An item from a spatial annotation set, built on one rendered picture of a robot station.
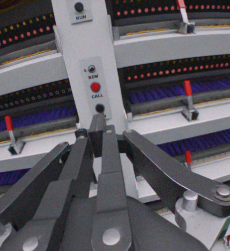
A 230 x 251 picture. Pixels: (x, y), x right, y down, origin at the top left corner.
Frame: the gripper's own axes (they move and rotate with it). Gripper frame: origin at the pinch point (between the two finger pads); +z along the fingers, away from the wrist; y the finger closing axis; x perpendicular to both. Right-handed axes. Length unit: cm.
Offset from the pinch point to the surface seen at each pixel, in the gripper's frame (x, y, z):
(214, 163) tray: -23.9, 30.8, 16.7
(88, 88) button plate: 4.7, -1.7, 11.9
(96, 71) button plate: 7.6, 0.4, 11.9
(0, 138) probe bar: -3.5, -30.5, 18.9
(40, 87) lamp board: 7.4, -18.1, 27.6
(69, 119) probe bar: -2.1, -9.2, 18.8
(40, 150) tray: -6.8, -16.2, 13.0
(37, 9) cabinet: 31.4, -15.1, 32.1
